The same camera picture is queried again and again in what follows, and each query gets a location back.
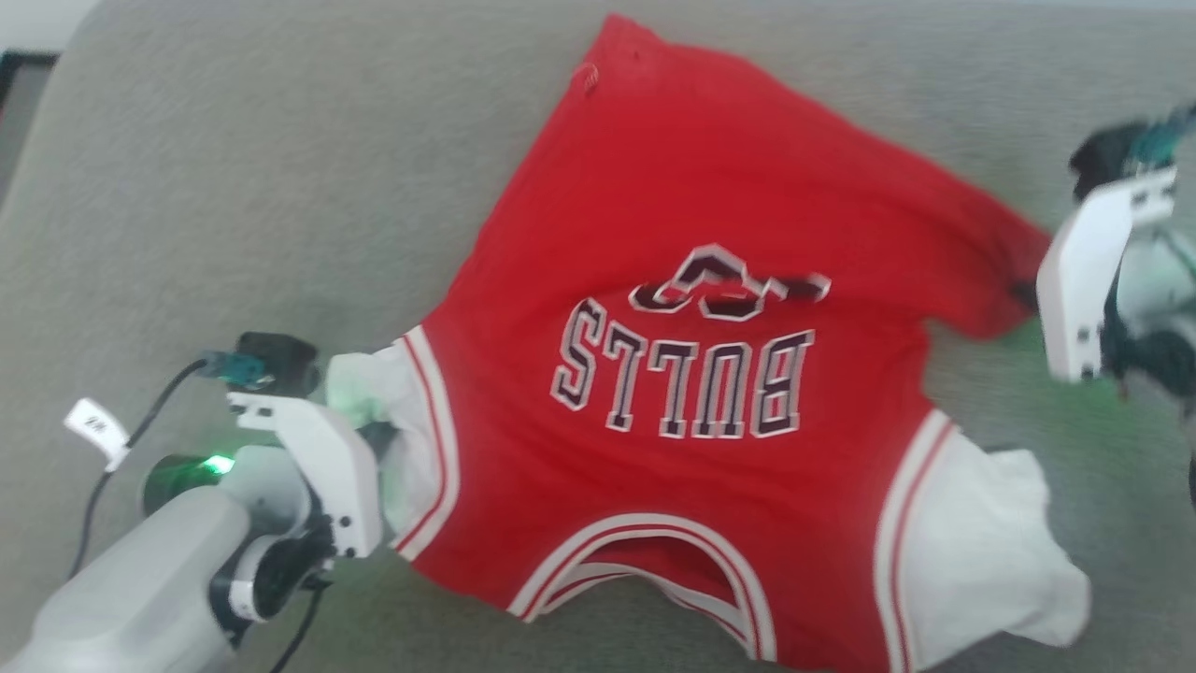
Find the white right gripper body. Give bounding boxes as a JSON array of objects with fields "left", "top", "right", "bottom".
[{"left": 1035, "top": 166, "right": 1180, "bottom": 386}]

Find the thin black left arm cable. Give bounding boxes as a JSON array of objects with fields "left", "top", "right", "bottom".
[
  {"left": 69, "top": 359, "right": 214, "bottom": 582},
  {"left": 269, "top": 578, "right": 330, "bottom": 673}
]

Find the white cable label tag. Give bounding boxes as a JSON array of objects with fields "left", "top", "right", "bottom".
[{"left": 63, "top": 397, "right": 132, "bottom": 473}]

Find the black skirting strip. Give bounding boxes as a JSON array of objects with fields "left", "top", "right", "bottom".
[{"left": 0, "top": 50, "right": 61, "bottom": 106}]

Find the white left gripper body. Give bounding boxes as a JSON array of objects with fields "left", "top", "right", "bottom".
[{"left": 226, "top": 391, "right": 386, "bottom": 560}]

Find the red Bulls basketball jersey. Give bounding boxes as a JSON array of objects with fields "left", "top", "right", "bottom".
[{"left": 325, "top": 13, "right": 1092, "bottom": 673}]

